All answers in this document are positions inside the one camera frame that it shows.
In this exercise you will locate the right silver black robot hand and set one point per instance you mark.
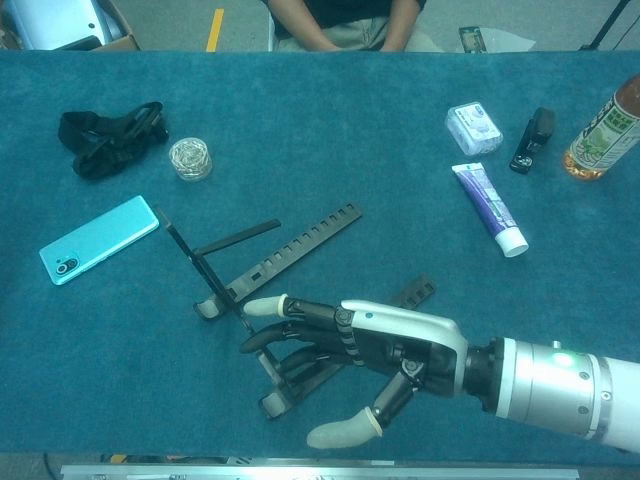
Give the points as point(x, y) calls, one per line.
point(400, 325)

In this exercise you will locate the black folding laptop stand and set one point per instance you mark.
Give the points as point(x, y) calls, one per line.
point(300, 245)

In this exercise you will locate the purple white toothpaste tube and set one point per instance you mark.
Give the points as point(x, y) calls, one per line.
point(487, 200)

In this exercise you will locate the clear box with purple label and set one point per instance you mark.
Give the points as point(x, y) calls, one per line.
point(472, 127)

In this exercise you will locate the teal felt table cover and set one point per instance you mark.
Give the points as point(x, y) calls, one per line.
point(320, 125)

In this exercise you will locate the black stapler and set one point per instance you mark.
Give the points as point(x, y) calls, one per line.
point(532, 140)

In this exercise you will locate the clear jar of paper clips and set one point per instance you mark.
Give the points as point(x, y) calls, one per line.
point(190, 160)

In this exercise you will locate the white paper sheet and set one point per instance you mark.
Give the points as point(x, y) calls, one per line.
point(510, 40)

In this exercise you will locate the yellow plastic part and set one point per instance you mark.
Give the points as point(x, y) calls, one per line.
point(118, 458)

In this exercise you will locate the light blue smartphone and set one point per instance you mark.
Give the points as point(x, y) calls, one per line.
point(100, 237)

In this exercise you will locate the seated person dark shirt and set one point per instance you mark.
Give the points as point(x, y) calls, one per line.
point(340, 15)

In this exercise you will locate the yellow floor tape strip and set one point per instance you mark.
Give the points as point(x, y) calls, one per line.
point(215, 30)

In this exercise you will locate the brown cardboard box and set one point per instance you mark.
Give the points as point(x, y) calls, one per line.
point(126, 42)

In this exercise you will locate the aluminium profile rail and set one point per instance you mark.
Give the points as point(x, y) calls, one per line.
point(320, 472)

